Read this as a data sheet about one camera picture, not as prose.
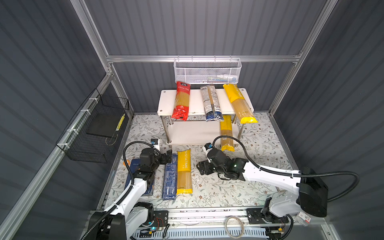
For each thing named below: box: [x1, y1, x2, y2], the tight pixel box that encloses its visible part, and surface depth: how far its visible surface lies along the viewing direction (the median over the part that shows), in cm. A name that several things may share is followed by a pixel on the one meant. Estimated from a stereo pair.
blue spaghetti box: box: [162, 154, 178, 201], surface depth 84 cm
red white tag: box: [295, 211, 312, 227], surface depth 72 cm
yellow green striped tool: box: [116, 113, 126, 132], surface depth 80 cm
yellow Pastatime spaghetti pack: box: [176, 149, 193, 195], surface depth 88 cm
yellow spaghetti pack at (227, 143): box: [220, 115, 235, 152], surface depth 99 cm
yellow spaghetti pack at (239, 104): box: [223, 83, 258, 124], surface depth 76 cm
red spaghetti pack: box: [171, 81, 191, 122], surface depth 79 cm
